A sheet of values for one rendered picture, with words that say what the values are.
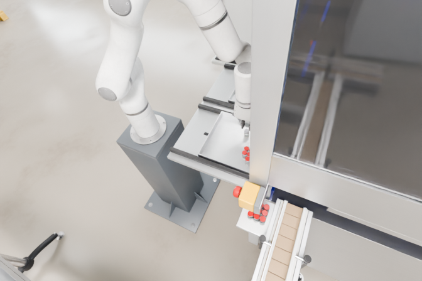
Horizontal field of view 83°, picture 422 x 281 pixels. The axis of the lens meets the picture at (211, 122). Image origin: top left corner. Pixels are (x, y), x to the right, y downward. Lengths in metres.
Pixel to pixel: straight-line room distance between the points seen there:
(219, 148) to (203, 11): 0.62
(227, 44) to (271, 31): 0.32
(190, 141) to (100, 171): 1.37
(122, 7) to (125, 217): 1.67
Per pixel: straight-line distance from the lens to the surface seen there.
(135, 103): 1.06
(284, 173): 0.76
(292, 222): 0.92
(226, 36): 0.72
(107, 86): 0.94
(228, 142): 1.10
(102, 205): 2.22
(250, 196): 0.83
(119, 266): 2.01
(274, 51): 0.44
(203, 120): 1.20
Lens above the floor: 1.81
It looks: 52 degrees down
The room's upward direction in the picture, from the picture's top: 11 degrees counter-clockwise
